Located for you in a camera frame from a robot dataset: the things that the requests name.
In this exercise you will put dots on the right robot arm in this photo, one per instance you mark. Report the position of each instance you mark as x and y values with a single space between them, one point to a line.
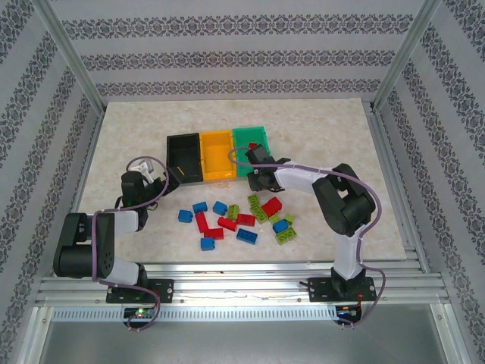
343 212

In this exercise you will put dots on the aluminium frame post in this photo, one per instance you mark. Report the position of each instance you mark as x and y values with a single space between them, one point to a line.
68 57
405 53

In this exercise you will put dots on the yellow plastic bin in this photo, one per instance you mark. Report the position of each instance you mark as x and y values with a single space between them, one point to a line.
216 151

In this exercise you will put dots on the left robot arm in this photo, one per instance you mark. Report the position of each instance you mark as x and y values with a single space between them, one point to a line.
81 246

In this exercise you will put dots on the long green lego brick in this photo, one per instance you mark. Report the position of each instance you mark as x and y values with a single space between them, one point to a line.
259 213
286 236

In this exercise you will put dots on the wide aluminium mounting rail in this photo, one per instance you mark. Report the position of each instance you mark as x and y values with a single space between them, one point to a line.
242 282

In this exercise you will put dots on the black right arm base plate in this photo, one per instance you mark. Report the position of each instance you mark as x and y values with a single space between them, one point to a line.
320 290

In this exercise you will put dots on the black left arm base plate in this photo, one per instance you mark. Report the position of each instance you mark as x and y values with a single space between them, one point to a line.
166 290

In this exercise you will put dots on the aluminium frame side rail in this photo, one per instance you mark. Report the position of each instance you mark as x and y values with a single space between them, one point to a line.
89 159
398 189

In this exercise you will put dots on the black plastic bin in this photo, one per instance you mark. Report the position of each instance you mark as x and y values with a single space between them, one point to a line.
185 151

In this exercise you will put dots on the long blue lego brick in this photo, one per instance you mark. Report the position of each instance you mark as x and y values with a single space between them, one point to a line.
247 236

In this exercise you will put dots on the green plastic bin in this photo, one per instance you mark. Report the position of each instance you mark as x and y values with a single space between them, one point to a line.
242 138

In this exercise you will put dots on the long red lego brick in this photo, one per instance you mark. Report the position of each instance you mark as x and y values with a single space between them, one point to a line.
202 223
227 223

